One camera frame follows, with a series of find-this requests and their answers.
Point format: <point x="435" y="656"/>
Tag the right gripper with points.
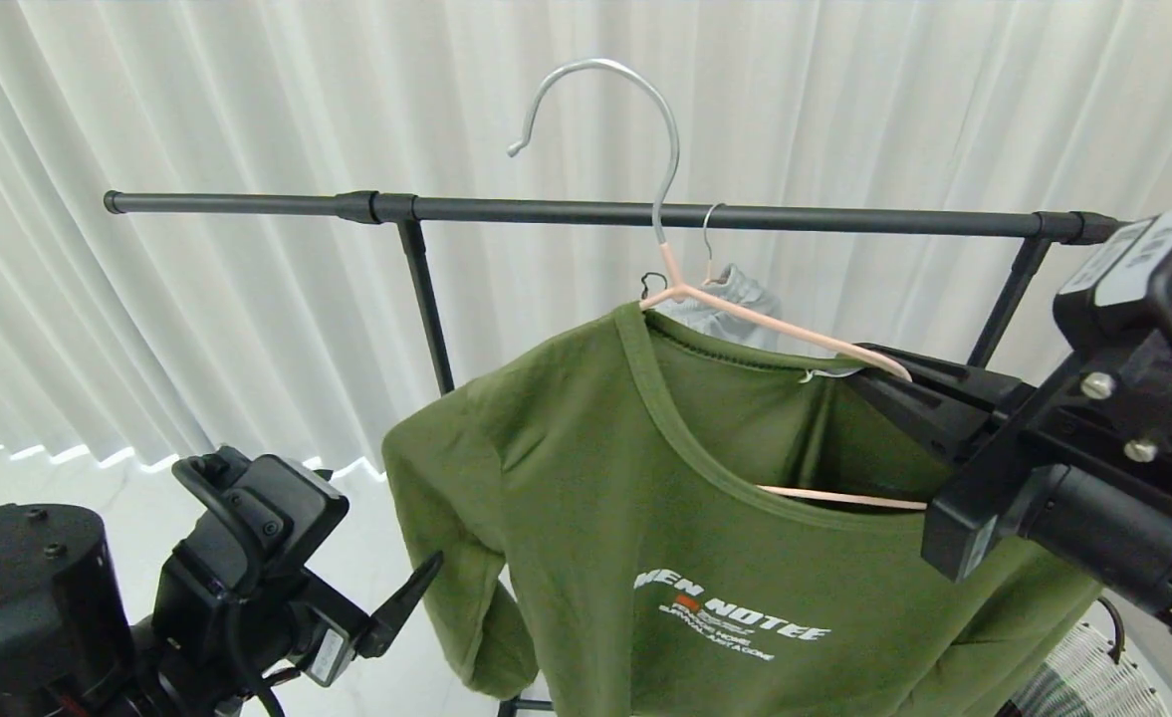
<point x="1123" y="538"/>

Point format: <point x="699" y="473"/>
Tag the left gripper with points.
<point x="332" y="637"/>

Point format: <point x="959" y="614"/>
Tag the pale grey shorts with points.
<point x="745" y="289"/>

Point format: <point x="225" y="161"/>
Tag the green garment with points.
<point x="595" y="478"/>

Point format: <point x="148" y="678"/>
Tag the pink clothes hanger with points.
<point x="710" y="271"/>
<point x="669" y="264"/>

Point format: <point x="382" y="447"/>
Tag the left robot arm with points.
<point x="18" y="597"/>

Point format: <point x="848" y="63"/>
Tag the white laundry basket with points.
<point x="1083" y="682"/>

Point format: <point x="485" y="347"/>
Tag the black clothes rack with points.
<point x="546" y="211"/>

